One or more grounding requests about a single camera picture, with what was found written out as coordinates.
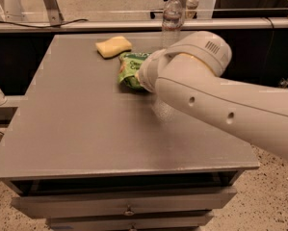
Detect grey cabinet with drawers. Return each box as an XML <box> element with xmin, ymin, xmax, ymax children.
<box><xmin>0</xmin><ymin>31</ymin><xmax>260</xmax><ymax>231</ymax></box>

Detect lower grey drawer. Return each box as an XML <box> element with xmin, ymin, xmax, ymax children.
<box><xmin>47</xmin><ymin>211</ymin><xmax>213</xmax><ymax>231</ymax></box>

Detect yellow sponge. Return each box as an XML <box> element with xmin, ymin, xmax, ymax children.
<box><xmin>95</xmin><ymin>36</ymin><xmax>132</xmax><ymax>59</ymax></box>

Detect upper grey drawer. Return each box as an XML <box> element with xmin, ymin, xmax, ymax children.
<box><xmin>12</xmin><ymin>187</ymin><xmax>237</xmax><ymax>218</ymax></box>

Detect clear plastic water bottle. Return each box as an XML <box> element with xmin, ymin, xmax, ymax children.
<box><xmin>162</xmin><ymin>0</ymin><xmax>183</xmax><ymax>48</ymax></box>

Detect black cable on rail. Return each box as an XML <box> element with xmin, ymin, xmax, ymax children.
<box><xmin>0</xmin><ymin>18</ymin><xmax>90</xmax><ymax>29</ymax></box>

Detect metal frame strut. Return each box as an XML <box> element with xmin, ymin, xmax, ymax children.
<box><xmin>43</xmin><ymin>0</ymin><xmax>64</xmax><ymax>26</ymax></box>

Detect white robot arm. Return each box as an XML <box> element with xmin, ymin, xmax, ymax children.
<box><xmin>137</xmin><ymin>31</ymin><xmax>288</xmax><ymax>161</ymax></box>

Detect green rice chip bag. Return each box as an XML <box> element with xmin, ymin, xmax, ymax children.
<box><xmin>118</xmin><ymin>52</ymin><xmax>150</xmax><ymax>90</ymax></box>

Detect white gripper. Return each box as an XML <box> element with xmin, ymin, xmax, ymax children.
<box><xmin>135</xmin><ymin>49</ymin><xmax>165</xmax><ymax>92</ymax></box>

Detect grey drawer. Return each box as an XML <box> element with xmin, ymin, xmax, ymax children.
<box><xmin>47</xmin><ymin>211</ymin><xmax>213</xmax><ymax>231</ymax></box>
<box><xmin>12</xmin><ymin>187</ymin><xmax>237</xmax><ymax>218</ymax></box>

